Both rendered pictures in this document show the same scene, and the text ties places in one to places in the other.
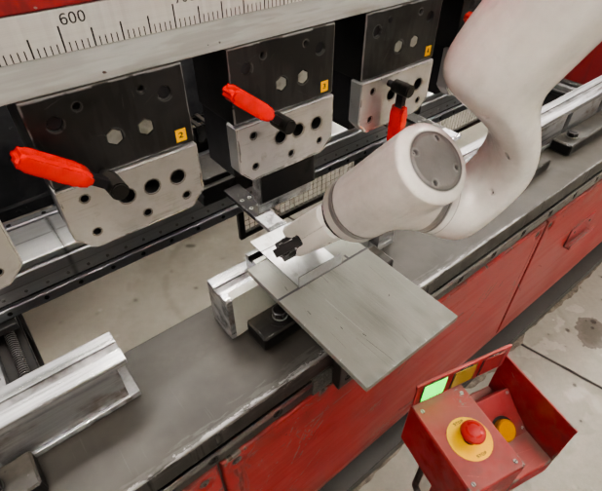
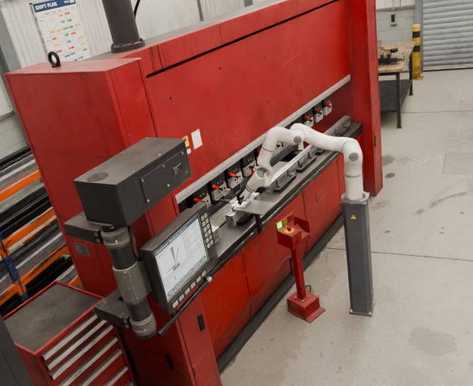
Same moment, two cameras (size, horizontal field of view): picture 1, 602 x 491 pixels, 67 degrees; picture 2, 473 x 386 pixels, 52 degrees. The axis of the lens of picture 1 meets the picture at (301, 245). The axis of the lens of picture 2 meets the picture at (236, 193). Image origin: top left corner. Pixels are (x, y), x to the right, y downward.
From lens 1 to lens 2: 3.00 m
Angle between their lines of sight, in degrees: 20
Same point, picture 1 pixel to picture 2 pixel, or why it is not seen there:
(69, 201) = (214, 192)
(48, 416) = not seen: hidden behind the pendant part
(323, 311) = (251, 209)
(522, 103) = (266, 165)
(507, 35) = (262, 158)
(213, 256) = not seen: hidden behind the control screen
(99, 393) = (216, 235)
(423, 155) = (258, 174)
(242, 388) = (240, 231)
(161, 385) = (224, 236)
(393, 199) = (256, 181)
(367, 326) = (260, 208)
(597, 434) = not seen: hidden behind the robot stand
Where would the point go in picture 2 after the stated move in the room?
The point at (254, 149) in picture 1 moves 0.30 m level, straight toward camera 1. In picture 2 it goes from (232, 182) to (249, 197)
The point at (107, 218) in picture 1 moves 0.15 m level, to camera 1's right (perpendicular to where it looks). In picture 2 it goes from (217, 195) to (238, 190)
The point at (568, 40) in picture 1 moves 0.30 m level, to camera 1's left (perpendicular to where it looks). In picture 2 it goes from (267, 158) to (226, 169)
